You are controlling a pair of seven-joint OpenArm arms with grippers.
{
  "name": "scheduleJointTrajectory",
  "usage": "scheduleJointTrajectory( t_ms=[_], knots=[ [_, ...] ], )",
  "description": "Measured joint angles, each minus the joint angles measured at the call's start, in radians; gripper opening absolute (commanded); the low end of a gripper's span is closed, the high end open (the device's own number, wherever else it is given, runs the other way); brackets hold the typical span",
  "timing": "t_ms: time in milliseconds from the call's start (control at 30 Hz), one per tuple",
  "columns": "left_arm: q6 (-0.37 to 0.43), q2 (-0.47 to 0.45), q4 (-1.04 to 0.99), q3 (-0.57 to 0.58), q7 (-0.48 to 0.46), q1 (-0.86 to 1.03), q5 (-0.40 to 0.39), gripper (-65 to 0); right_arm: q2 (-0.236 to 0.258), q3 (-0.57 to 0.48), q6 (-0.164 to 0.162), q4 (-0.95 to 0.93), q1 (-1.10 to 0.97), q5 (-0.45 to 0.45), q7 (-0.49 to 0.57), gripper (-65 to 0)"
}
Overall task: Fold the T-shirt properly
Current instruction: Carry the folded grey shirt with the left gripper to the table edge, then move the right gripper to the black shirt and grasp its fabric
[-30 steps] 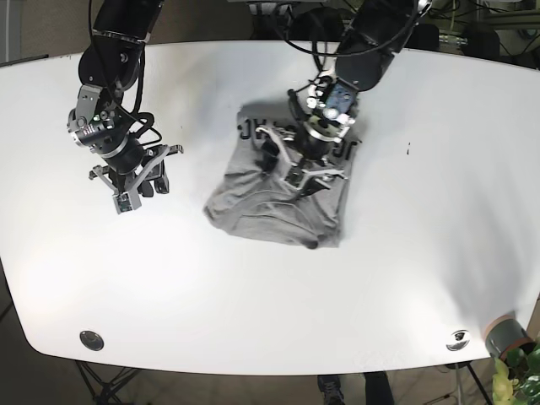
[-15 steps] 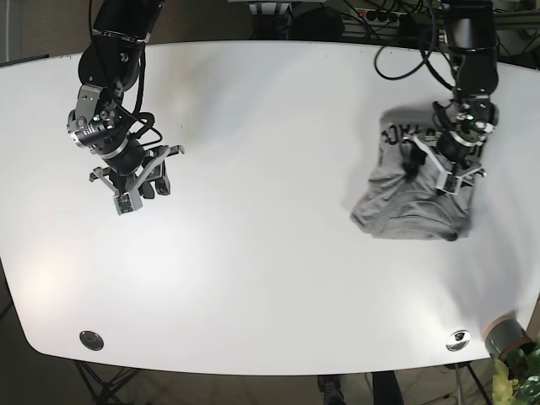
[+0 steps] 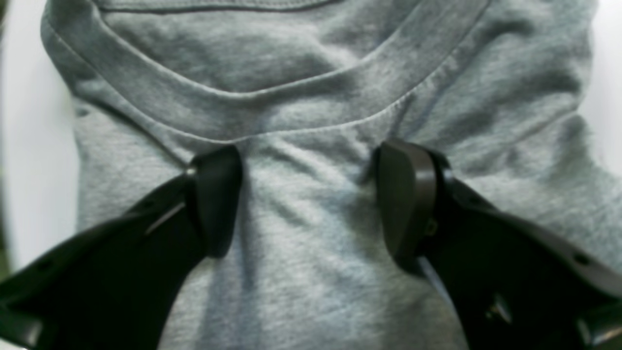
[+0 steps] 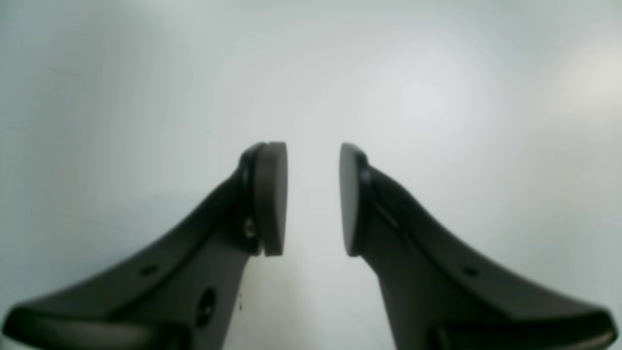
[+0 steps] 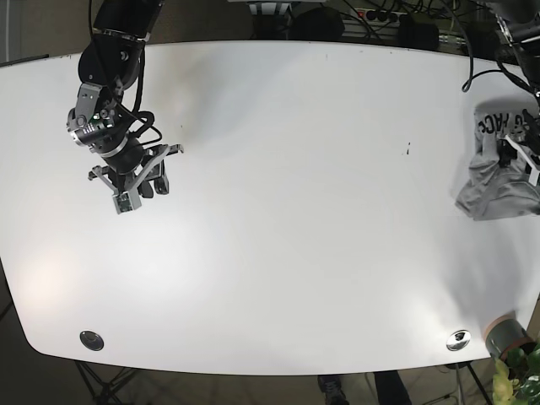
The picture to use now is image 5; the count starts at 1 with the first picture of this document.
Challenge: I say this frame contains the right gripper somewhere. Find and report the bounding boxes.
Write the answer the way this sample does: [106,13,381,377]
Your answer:
[67,84,184,214]

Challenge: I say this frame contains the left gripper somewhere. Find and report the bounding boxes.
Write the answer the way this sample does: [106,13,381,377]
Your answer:
[502,128,539,186]

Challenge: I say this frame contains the grey printed T-shirt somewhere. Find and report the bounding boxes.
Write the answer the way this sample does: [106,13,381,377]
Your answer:
[456,100,539,221]

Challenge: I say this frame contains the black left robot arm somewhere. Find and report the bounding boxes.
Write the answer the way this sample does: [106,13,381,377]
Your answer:
[462,1,539,187]

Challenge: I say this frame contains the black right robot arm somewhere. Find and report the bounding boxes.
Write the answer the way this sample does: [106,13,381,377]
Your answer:
[67,1,183,213]

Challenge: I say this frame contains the left metal table grommet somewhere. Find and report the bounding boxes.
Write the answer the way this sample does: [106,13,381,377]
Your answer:
[79,331,105,351]

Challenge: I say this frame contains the metal table grommet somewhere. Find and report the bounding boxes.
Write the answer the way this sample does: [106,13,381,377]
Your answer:
[79,331,105,351]
[445,330,471,352]

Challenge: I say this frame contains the grey plant pot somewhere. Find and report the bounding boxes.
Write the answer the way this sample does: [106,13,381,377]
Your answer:
[483,313,536,361]

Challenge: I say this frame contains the right metal table grommet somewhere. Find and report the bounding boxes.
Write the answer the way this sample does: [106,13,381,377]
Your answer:
[445,330,471,352]

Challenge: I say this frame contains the green potted plant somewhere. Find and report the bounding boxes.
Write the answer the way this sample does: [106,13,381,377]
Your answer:
[492,343,539,405]

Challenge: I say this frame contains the person's dark shoes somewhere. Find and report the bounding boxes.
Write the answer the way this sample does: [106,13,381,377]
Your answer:
[317,375,349,405]

